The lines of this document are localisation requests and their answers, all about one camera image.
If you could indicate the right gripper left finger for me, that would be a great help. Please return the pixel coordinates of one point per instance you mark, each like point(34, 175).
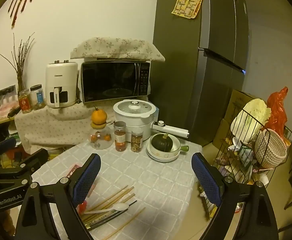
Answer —
point(35, 220)

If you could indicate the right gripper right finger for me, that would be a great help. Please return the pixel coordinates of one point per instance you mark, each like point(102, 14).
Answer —
point(257, 219)

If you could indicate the red plastic spoon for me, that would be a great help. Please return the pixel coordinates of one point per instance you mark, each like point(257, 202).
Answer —
point(81, 208)

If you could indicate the black chopstick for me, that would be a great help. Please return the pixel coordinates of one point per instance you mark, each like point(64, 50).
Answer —
point(111, 217)

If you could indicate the pink utensil holder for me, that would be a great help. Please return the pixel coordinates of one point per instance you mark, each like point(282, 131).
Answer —
point(72, 170)

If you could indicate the floral cloth on cabinet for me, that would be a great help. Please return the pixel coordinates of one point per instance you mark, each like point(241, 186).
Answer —
point(52, 128)

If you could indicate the woven basket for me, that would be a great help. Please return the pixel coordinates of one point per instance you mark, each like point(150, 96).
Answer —
point(269, 149)

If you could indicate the red label jar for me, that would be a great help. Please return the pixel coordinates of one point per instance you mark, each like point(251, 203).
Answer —
point(25, 101)

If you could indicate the blue label jar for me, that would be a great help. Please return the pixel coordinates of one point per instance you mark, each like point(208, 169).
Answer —
point(37, 97)

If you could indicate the napa cabbage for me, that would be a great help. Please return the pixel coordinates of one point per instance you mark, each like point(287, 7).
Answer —
point(250, 119)

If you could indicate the grey checked tablecloth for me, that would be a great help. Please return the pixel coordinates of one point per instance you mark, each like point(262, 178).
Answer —
point(163, 188)

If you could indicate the glass jar with oranges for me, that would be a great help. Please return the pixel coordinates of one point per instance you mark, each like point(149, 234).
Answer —
point(100, 136)

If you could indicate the orange plastic bag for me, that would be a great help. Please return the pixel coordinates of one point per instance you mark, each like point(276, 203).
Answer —
point(278, 117)

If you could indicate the stacked white plates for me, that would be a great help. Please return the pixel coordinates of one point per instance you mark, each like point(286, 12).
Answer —
point(163, 157)

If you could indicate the large orange fruit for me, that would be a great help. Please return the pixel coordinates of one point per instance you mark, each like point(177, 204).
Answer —
point(99, 116)

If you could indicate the dried branches in vase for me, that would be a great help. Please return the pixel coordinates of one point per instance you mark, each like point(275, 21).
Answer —
point(19, 54)

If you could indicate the white air fryer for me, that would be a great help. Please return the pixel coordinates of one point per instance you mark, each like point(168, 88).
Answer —
point(61, 84)

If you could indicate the dark green pumpkin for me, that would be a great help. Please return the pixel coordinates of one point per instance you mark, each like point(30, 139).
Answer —
point(162, 142)

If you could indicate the red goji berry jar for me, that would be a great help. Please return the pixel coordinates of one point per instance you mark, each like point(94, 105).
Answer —
point(120, 135)

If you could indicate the dried slices jar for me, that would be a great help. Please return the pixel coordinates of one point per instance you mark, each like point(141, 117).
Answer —
point(136, 139)

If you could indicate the black microwave oven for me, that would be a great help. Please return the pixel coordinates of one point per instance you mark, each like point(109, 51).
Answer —
point(114, 79)

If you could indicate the white electric cooking pot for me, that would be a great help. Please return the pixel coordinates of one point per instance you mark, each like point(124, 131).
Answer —
point(142, 116)

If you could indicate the floral cloth on microwave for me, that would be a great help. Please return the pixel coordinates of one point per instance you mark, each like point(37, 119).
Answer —
point(117, 48)

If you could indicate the grey refrigerator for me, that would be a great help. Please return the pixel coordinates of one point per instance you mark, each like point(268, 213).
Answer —
point(205, 60)

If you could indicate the yellow paper on fridge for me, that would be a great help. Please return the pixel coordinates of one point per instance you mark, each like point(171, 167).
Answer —
point(187, 8)

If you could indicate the black wire rack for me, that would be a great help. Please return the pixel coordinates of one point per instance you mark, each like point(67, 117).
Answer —
point(240, 163)

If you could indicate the white bowl green handle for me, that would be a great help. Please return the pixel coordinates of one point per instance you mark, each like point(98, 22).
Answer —
point(176, 142)

